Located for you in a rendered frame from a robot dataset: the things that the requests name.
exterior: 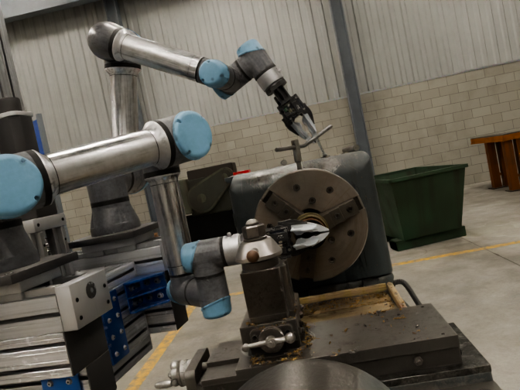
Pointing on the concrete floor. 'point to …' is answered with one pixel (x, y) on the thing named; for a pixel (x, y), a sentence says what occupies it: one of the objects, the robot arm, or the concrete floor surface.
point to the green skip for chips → (422, 204)
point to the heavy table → (507, 165)
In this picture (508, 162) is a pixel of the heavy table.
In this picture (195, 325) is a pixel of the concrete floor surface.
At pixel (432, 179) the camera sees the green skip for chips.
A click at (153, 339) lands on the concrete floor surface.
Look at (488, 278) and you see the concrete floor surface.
